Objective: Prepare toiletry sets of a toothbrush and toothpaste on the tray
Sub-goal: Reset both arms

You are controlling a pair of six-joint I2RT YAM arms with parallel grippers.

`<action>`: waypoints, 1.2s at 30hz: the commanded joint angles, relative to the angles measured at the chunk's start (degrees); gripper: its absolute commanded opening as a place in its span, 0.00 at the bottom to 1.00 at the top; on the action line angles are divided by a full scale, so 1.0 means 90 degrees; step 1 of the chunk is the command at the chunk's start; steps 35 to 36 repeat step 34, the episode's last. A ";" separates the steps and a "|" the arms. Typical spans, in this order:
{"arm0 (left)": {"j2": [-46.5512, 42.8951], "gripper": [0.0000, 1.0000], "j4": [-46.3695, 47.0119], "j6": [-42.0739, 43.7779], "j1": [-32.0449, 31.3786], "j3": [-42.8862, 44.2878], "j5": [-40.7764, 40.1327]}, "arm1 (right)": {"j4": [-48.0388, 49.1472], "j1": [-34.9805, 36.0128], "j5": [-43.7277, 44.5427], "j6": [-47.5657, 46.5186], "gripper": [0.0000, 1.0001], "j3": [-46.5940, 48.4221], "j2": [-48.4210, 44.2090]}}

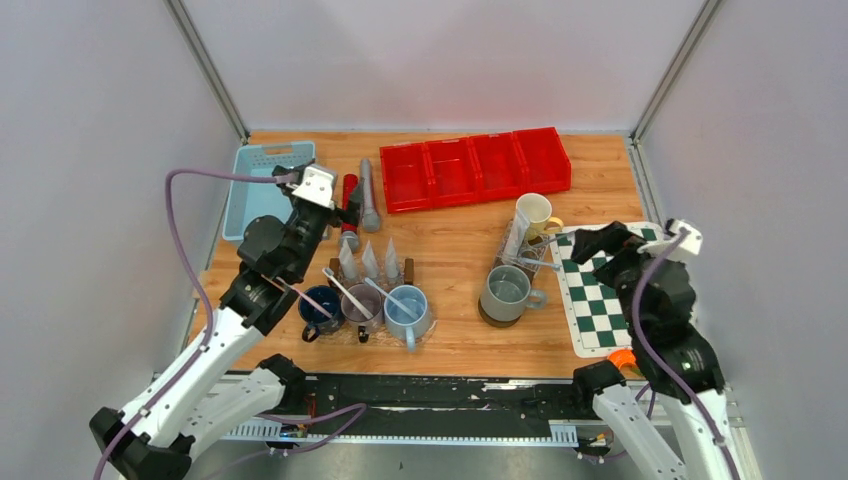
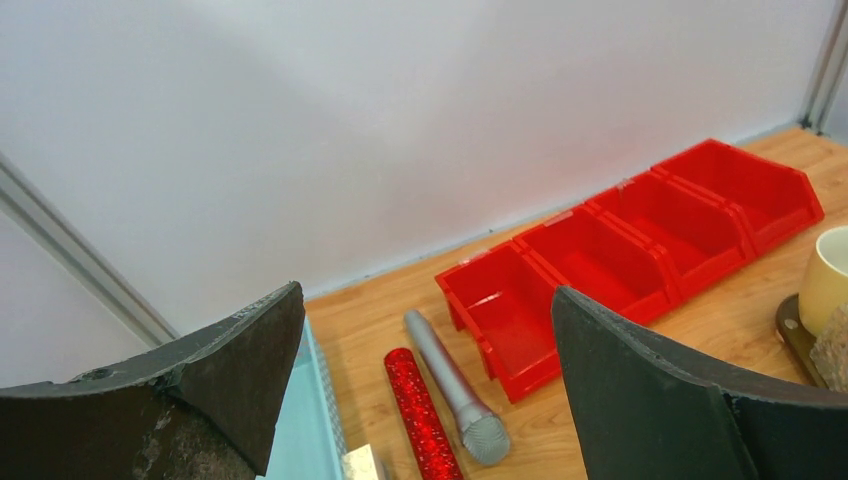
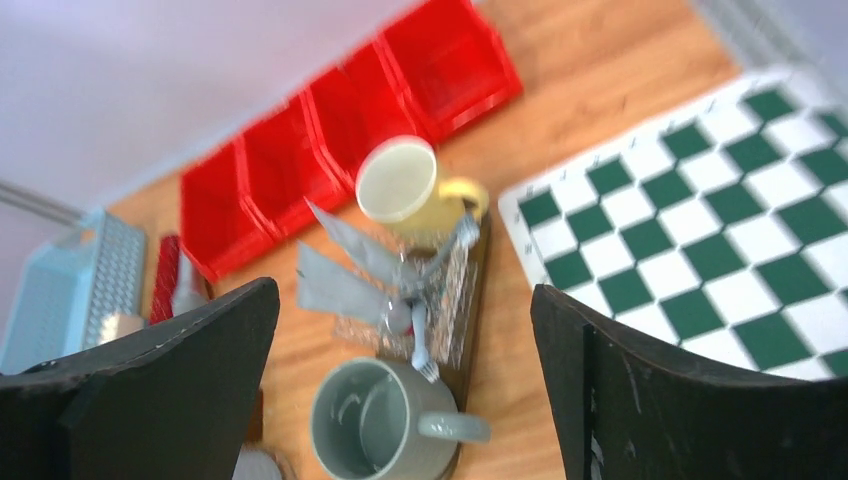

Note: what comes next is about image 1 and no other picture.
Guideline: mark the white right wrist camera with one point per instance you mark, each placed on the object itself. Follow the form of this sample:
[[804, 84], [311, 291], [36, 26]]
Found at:
[[683, 242]]

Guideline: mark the red glitter microphone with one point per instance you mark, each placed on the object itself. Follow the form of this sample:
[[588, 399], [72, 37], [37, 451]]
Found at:
[[352, 200]]

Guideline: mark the aluminium corner frame post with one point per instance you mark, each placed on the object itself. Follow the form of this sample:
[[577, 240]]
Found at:
[[702, 21]]

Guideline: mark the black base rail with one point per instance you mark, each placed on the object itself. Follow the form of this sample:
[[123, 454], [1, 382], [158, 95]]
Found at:
[[397, 407]]

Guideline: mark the red bin with clear sheet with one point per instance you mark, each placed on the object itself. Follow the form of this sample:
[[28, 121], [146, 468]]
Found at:
[[455, 174]]

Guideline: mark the grey green mug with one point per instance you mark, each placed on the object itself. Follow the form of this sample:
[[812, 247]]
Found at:
[[506, 295]]

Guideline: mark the light blue mug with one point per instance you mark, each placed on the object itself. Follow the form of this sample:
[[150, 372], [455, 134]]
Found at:
[[399, 325]]

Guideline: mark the green white chessboard mat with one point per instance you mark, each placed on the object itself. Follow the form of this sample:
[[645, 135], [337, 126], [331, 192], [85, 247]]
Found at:
[[594, 314]]

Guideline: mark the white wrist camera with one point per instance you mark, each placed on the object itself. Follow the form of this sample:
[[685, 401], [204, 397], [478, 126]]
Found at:
[[317, 186], [683, 242]]

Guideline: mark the grey toothpaste tube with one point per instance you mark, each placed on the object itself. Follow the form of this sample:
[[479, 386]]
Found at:
[[370, 263]]

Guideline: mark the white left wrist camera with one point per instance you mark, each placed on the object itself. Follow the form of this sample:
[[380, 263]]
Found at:
[[317, 186]]

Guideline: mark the left aluminium frame post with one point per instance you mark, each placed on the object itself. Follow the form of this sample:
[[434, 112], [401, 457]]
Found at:
[[206, 64]]

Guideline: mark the white toothbrush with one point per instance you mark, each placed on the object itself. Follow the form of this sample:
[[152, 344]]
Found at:
[[330, 275]]

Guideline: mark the orange green tape roll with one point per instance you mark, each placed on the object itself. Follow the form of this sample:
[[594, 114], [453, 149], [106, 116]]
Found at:
[[623, 359]]

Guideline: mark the light blue toothbrush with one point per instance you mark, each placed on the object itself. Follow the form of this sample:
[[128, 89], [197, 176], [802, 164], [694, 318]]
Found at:
[[412, 314], [540, 262]]

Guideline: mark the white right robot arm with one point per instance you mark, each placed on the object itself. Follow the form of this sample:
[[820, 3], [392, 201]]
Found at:
[[681, 367]]

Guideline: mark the purple grey mug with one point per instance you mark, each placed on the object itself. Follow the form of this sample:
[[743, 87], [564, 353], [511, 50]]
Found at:
[[373, 301]]

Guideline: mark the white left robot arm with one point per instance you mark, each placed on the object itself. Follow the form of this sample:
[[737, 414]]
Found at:
[[163, 430]]

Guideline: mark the cream yellow mug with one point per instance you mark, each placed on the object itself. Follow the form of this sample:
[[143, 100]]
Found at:
[[538, 210]]

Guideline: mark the brown oval wooden tray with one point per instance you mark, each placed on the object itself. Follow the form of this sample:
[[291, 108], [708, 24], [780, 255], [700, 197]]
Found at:
[[507, 291]]

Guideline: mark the clear textured plastic sheet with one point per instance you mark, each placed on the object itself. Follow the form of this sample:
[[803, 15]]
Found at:
[[538, 253]]

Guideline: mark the dark blue mug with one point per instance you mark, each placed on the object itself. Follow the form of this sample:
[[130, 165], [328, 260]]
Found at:
[[316, 324]]

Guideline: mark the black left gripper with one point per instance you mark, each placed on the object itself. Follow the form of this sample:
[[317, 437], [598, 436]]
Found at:
[[351, 214]]

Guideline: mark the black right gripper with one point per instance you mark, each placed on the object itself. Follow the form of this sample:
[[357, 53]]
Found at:
[[613, 238]]

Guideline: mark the light blue plastic basket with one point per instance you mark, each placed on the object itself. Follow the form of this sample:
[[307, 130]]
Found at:
[[248, 201]]

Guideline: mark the silver microphone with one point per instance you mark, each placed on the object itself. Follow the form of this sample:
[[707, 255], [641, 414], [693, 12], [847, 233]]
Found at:
[[370, 218]]

